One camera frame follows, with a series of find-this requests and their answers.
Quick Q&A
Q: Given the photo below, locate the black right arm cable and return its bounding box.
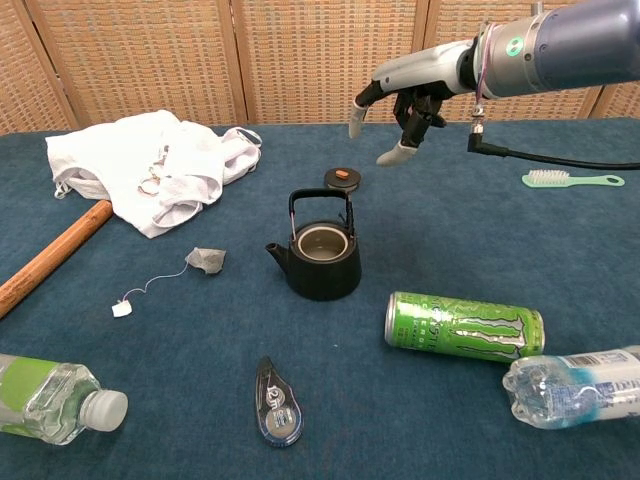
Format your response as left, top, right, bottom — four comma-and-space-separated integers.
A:
467, 99, 640, 172

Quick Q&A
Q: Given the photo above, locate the black teapot with handle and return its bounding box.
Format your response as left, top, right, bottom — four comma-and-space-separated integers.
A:
264, 187, 363, 302

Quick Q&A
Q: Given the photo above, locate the blue label water bottle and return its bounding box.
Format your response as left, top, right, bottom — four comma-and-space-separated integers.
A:
502, 345, 640, 431

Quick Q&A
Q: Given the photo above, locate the tea bag with string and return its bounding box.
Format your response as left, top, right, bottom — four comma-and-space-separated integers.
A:
111, 245, 228, 318

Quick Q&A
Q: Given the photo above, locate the correction tape dispenser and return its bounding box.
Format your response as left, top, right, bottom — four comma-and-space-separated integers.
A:
254, 355, 304, 448

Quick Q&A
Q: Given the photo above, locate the white cloth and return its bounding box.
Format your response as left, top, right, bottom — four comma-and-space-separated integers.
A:
44, 109, 264, 239

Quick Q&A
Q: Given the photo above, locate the woven bamboo folding screen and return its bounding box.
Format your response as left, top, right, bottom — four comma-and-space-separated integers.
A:
0, 0, 640, 136

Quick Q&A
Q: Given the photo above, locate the mint green brush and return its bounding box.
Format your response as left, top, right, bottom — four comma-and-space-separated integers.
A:
522, 168, 626, 189

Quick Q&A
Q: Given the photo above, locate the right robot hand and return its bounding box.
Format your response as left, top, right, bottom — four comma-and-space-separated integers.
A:
348, 39, 476, 167

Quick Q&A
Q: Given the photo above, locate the green energy drink can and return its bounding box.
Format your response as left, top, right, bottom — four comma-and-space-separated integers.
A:
383, 291, 546, 364

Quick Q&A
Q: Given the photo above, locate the wooden stick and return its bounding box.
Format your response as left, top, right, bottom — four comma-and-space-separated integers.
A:
0, 199, 115, 320

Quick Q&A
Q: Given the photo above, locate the black teapot lid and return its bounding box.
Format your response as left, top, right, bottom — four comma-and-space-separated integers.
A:
323, 167, 363, 193

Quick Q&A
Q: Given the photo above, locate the blue carpet table mat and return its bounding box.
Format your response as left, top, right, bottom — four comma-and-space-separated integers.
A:
0, 117, 640, 480

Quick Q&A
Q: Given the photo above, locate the metal key ring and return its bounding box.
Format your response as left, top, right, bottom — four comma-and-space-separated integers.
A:
137, 144, 171, 196

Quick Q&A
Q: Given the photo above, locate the green label water bottle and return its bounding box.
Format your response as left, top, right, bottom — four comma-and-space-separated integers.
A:
0, 352, 129, 446

